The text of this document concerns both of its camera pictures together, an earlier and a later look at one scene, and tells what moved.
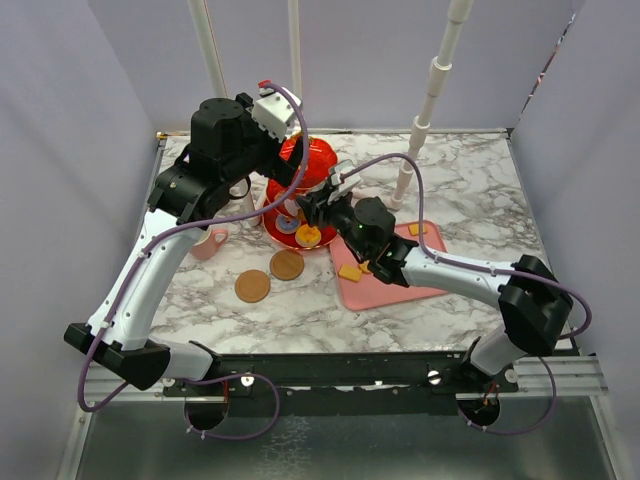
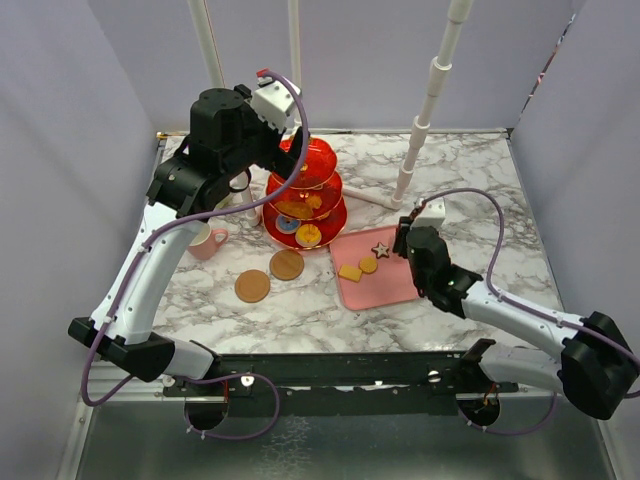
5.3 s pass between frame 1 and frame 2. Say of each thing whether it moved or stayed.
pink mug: stayed
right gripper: moved
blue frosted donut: stayed
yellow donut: stayed
